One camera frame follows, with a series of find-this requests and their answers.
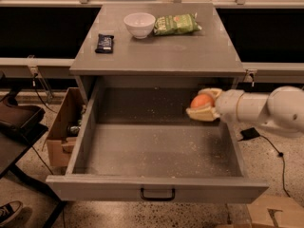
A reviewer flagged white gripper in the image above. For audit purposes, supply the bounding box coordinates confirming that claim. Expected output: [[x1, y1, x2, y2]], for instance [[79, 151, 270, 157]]
[[186, 88, 244, 122]]

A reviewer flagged orange fruit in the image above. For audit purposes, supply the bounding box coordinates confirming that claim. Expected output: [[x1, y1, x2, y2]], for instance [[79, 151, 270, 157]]
[[190, 94, 215, 108]]

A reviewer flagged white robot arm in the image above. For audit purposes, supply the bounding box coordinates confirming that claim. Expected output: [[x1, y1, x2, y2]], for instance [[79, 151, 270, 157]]
[[186, 86, 304, 138]]

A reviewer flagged grey open top drawer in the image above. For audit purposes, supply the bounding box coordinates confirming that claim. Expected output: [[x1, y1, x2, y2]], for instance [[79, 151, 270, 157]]
[[47, 76, 268, 203]]

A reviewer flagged black power adapter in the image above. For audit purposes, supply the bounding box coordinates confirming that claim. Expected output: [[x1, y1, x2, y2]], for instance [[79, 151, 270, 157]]
[[240, 127, 260, 141]]

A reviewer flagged green chip bag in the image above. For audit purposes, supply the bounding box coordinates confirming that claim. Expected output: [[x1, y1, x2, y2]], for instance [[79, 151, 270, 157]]
[[153, 13, 202, 36]]

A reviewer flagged grey cabinet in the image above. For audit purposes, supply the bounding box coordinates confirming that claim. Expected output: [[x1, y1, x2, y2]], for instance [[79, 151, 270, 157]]
[[70, 2, 245, 99]]

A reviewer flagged white ceramic bowl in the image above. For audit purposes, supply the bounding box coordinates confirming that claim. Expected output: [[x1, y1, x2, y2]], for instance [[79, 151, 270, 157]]
[[123, 12, 156, 39]]

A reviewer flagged dark blue snack bar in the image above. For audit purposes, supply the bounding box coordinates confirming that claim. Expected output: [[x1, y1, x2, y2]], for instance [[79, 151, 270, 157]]
[[95, 34, 114, 53]]

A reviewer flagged cardboard box bottom right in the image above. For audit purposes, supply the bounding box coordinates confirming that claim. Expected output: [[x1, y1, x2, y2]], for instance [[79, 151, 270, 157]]
[[215, 193, 304, 228]]

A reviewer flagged can in cardboard box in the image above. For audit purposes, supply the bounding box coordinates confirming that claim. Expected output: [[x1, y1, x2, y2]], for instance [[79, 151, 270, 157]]
[[66, 125, 80, 136]]

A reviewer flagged open cardboard box left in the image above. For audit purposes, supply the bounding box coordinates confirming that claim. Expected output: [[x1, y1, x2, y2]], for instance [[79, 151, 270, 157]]
[[46, 87, 85, 167]]

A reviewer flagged brown chair seat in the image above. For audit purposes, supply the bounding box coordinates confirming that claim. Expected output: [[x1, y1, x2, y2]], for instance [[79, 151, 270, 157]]
[[0, 96, 45, 136]]

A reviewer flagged black desk left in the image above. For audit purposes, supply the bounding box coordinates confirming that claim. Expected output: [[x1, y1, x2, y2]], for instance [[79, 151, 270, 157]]
[[0, 123, 67, 228]]

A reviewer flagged black sneaker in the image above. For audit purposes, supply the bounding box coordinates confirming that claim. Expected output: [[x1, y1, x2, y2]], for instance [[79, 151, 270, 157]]
[[0, 200, 23, 226]]

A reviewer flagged black adapter cable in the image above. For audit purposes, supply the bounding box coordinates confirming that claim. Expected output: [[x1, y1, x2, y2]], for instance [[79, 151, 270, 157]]
[[258, 135, 291, 198]]

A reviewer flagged black drawer handle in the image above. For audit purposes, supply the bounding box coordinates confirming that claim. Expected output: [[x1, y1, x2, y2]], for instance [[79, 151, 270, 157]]
[[140, 188, 176, 201]]

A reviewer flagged black wall cable left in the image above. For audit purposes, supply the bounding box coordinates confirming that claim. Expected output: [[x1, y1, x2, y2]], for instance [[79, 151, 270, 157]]
[[31, 73, 59, 114]]

